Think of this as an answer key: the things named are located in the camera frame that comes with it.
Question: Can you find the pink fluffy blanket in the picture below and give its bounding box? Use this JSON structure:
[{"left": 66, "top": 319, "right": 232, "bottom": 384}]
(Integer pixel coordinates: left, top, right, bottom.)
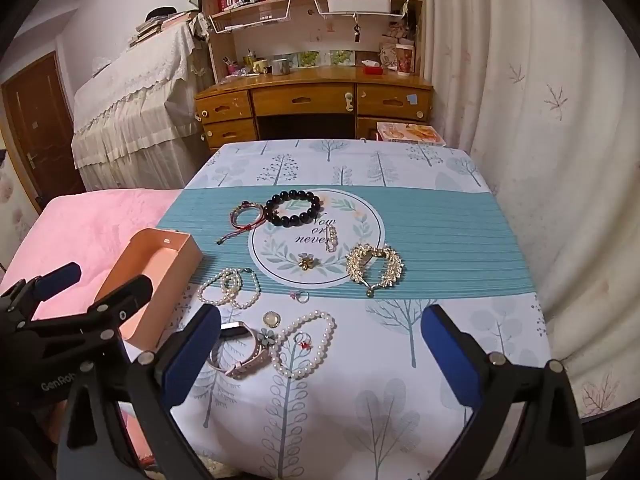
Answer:
[{"left": 0, "top": 189, "right": 201, "bottom": 480}]

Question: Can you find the wooden desk with drawers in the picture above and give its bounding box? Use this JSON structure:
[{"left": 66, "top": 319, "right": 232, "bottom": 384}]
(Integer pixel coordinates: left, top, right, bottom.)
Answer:
[{"left": 194, "top": 67, "right": 435, "bottom": 151}]

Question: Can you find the lace-covered piano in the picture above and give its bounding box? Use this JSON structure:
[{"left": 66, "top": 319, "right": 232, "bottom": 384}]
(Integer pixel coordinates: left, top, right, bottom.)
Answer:
[{"left": 71, "top": 20, "right": 212, "bottom": 192}]

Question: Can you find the pink cardboard box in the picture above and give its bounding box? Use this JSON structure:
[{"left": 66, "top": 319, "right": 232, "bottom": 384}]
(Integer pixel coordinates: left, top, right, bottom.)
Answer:
[{"left": 94, "top": 228, "right": 203, "bottom": 353}]

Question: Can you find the double pearl bracelet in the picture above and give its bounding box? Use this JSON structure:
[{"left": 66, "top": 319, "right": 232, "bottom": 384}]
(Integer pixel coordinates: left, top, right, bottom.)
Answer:
[{"left": 197, "top": 267, "right": 262, "bottom": 310}]

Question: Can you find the red string bracelet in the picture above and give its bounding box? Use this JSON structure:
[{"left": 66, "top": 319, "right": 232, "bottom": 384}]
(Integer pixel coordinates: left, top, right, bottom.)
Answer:
[{"left": 216, "top": 200, "right": 266, "bottom": 246}]

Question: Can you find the pink wrist watch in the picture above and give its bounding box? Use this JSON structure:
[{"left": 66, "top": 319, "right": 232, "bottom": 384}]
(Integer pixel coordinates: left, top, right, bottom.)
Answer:
[{"left": 210, "top": 320, "right": 273, "bottom": 380}]

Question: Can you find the white wire basket holding tray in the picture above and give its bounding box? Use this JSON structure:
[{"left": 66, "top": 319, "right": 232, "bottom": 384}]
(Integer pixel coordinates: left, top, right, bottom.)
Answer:
[{"left": 312, "top": 0, "right": 412, "bottom": 17}]

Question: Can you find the tall printed cup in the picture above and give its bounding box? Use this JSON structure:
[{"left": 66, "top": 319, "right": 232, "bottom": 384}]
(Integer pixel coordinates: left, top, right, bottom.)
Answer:
[{"left": 395, "top": 42, "right": 416, "bottom": 77}]

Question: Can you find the tree printed cloth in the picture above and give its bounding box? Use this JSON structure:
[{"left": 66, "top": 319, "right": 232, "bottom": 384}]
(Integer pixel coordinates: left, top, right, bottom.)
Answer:
[{"left": 122, "top": 137, "right": 556, "bottom": 480}]

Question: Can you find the empty white wire basket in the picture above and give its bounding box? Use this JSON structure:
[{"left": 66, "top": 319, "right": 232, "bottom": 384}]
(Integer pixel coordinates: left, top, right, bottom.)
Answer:
[{"left": 209, "top": 0, "right": 294, "bottom": 34}]

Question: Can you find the orange printed box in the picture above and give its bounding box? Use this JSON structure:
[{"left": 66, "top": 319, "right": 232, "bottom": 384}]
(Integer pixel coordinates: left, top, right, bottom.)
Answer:
[{"left": 376, "top": 121, "right": 446, "bottom": 147}]

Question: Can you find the white leaf print curtain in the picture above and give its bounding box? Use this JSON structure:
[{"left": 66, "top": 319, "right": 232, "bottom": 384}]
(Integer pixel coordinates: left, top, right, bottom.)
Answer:
[{"left": 422, "top": 0, "right": 640, "bottom": 423}]

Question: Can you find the brown wooden door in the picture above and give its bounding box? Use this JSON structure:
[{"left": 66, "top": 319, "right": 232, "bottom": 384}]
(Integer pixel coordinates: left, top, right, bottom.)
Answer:
[{"left": 0, "top": 51, "right": 87, "bottom": 211}]

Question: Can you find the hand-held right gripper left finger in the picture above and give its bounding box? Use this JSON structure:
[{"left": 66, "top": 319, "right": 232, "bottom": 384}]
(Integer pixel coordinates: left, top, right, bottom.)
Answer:
[{"left": 56, "top": 304, "right": 222, "bottom": 480}]

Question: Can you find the wooden bookshelf hutch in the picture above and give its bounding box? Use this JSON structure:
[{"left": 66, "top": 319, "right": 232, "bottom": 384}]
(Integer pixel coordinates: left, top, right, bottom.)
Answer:
[{"left": 197, "top": 0, "right": 426, "bottom": 81}]

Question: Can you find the floral wardrobe door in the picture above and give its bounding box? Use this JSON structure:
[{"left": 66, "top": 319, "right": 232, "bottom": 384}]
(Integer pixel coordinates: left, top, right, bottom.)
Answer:
[{"left": 0, "top": 152, "right": 45, "bottom": 267}]

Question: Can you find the stack of books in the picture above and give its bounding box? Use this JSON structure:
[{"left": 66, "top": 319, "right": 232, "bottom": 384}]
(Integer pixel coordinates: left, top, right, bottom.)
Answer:
[{"left": 129, "top": 14, "right": 194, "bottom": 49}]

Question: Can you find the gold leaf hair clip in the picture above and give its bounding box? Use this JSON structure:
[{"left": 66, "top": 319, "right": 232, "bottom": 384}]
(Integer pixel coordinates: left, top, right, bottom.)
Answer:
[{"left": 346, "top": 242, "right": 407, "bottom": 298}]

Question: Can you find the black bead bracelet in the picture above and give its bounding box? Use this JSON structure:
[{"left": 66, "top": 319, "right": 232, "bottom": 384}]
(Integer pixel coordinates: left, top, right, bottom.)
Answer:
[{"left": 263, "top": 190, "right": 323, "bottom": 227}]

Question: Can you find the long pearl strand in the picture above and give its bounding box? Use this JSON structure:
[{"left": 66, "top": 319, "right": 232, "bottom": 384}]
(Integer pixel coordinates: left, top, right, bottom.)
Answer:
[{"left": 270, "top": 310, "right": 337, "bottom": 380}]

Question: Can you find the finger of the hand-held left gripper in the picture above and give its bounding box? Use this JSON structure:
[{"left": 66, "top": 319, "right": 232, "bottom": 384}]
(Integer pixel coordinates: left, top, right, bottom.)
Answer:
[
  {"left": 17, "top": 274, "right": 154, "bottom": 357},
  {"left": 0, "top": 261, "right": 82, "bottom": 322}
]

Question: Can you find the white plastic tray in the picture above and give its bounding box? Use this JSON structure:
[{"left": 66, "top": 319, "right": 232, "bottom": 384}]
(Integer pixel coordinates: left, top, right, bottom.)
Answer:
[{"left": 325, "top": 0, "right": 394, "bottom": 14}]

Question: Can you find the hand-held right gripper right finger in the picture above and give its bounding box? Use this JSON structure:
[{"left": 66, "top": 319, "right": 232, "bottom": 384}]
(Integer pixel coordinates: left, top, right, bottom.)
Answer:
[{"left": 420, "top": 304, "right": 587, "bottom": 480}]

